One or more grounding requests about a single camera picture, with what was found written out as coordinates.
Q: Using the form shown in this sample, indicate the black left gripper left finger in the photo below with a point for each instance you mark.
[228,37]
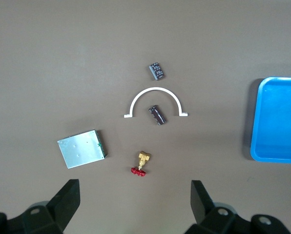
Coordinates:
[65,200]

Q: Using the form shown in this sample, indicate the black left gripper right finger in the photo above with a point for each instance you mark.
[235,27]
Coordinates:
[201,202]

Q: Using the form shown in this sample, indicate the dark brown electrolytic capacitor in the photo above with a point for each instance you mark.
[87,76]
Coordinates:
[157,115]

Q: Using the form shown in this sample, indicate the blue plastic tray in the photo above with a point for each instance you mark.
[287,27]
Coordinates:
[277,122]

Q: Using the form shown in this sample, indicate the white half-round pipe clamp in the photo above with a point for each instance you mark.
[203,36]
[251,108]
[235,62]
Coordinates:
[157,89]

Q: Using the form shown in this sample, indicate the silver metal module box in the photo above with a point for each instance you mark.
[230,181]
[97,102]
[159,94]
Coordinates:
[82,148]

